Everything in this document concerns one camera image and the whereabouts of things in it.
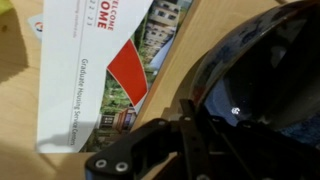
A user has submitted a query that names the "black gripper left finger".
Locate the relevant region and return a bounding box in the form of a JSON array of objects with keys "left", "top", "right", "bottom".
[{"left": 84, "top": 99, "right": 214, "bottom": 180}]

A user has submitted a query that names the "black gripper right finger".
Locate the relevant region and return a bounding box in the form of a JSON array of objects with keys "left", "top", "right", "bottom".
[{"left": 213, "top": 121, "right": 320, "bottom": 180}]

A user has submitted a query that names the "black bowl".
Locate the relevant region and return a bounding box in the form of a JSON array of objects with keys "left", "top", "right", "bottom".
[{"left": 189, "top": 0, "right": 320, "bottom": 151}]

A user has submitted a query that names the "light wooden nightstand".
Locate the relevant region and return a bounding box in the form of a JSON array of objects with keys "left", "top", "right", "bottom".
[{"left": 131, "top": 0, "right": 288, "bottom": 180}]

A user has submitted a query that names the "wooden pull-out nightstand shelf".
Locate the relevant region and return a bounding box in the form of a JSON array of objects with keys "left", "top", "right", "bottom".
[{"left": 0, "top": 0, "right": 201, "bottom": 180}]

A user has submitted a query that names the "white welcome envelope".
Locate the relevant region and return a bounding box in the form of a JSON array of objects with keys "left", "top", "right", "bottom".
[{"left": 35, "top": 0, "right": 154, "bottom": 154}]

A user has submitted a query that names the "photo-printed brochure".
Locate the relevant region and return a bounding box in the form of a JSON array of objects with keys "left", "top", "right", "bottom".
[{"left": 79, "top": 0, "right": 195, "bottom": 154}]

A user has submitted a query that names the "small white logo card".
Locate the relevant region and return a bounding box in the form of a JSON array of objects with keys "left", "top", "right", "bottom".
[{"left": 27, "top": 13, "right": 45, "bottom": 42}]

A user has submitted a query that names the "yellow sponge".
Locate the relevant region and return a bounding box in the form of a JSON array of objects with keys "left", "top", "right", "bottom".
[{"left": 0, "top": 0, "right": 15, "bottom": 16}]

